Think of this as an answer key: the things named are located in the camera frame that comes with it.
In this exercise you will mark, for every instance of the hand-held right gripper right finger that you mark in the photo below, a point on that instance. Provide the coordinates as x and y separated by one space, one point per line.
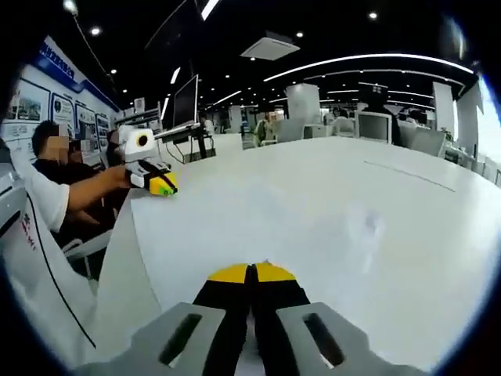
282 321

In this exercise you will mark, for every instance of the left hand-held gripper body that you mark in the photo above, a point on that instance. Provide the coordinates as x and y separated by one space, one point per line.
135 143

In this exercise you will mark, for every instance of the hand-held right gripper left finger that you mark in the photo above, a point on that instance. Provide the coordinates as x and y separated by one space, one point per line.
219 321

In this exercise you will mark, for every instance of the white standing desk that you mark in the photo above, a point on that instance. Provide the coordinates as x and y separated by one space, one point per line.
184 135

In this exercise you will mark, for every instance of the desktop monitor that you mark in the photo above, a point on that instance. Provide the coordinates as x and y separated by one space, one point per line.
184 102

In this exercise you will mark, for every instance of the white side chair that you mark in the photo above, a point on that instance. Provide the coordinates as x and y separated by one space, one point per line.
90 246

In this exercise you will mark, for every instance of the white office chair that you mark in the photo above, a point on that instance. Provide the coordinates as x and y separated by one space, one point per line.
289 130
372 126
422 142

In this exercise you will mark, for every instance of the ceiling air conditioner unit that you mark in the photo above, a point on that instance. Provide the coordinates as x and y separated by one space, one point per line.
270 45

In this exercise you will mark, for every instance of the green potted plant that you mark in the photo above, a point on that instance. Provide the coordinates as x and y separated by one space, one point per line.
447 134

